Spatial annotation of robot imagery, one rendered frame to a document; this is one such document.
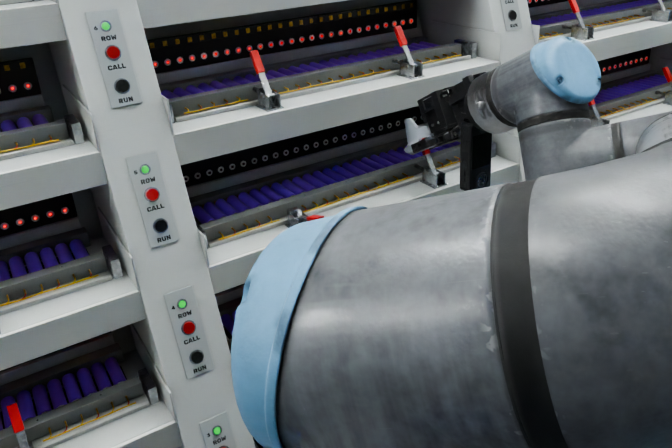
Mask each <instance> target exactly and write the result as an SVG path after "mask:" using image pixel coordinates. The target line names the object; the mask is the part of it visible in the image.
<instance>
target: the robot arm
mask: <svg viewBox="0 0 672 448"><path fill-rule="evenodd" d="M462 80H463V81H462V82H460V83H458V84H456V85H454V86H451V87H447V88H444V89H441V90H436V91H434V92H432V93H430V94H429V95H427V96H425V97H423V98H421V99H420V100H418V101H417V102H418V105H419V108H420V111H421V112H420V113H421V116H422V119H423V122H424V124H426V123H428V125H429V126H427V125H425V126H422V127H419V126H418V125H417V124H416V123H415V121H414V120H413V119H412V118H408V119H407V120H406V121H405V129H406V135H407V142H408V144H407V147H406V148H404V151H405V153H408V154H411V155H415V154H417V153H419V152H422V151H424V150H426V149H429V150H431V149H434V148H437V147H440V146H443V145H446V144H450V143H453V142H456V141H460V189H461V190H464V191H462V192H456V193H451V194H445V195H439V196H434V197H428V198H423V199H417V200H411V201H406V202H400V203H395V204H389V205H384V206H378V207H372V208H367V207H364V206H354V207H350V208H346V209H344V210H342V211H340V212H339V213H338V214H336V215H333V216H329V217H324V218H320V219H316V220H311V221H307V222H303V223H299V224H297V225H294V226H292V227H290V228H288V229H286V230H285V231H283V232H282V233H280V234H279V235H278V236H276V237H275V238H274V239H273V240H272V241H271V242H270V243H269V244H268V245H267V247H266V248H265V249H264V250H263V251H262V253H261V254H260V256H259V257H258V259H257V260H256V262H255V263H254V265H253V267H252V269H251V271H250V273H249V275H248V277H247V279H246V281H245V284H244V289H243V296H242V301H241V303H240V305H239V306H238V307H237V310H236V314H235V320H234V326H233V332H232V345H231V372H232V381H233V388H234V393H235V398H236V403H237V406H238V409H239V412H240V415H241V417H242V420H243V422H244V424H245V425H246V427H247V429H248V431H249V433H250V434H251V435H252V436H253V437H254V439H255V440H256V441H257V442H258V443H259V444H260V445H262V446H264V447H267V448H672V111H669V112H664V113H659V114H655V115H650V116H645V117H640V118H636V119H631V120H626V121H621V122H616V123H612V124H607V125H602V126H598V127H593V128H592V124H591V118H590V112H589V107H588V103H589V102H591V101H592V100H593V99H594V98H595V97H596V95H597V94H598V92H599V90H600V87H601V71H600V68H599V65H598V62H597V60H596V58H595V57H594V55H593V54H592V52H591V51H590V50H589V49H588V48H587V47H586V46H585V45H584V44H583V43H581V42H580V41H578V40H576V39H574V38H571V37H566V36H559V37H555V38H552V39H550V40H548V41H546V42H541V43H538V44H536V45H535V46H534V47H533V48H532V49H530V50H528V51H526V52H524V53H522V54H521V55H519V56H517V57H515V58H513V59H511V60H509V61H507V62H505V63H503V64H502V65H500V66H497V67H495V68H494V69H492V70H490V71H488V72H482V73H479V74H475V75H469V76H466V77H465V78H463V79H462ZM445 90H446V91H445ZM448 91H449V93H448ZM430 96H431V97H430ZM425 99H426V100H425ZM423 100H424V101H423ZM515 128H517V131H518V137H519V143H520V149H521V155H522V161H523V167H524V173H525V179H526V181H523V182H517V183H507V184H501V185H495V186H490V179H491V150H492V134H501V133H504V132H507V131H510V130H512V129H515ZM425 137H426V138H425ZM422 138H424V139H422Z"/></svg>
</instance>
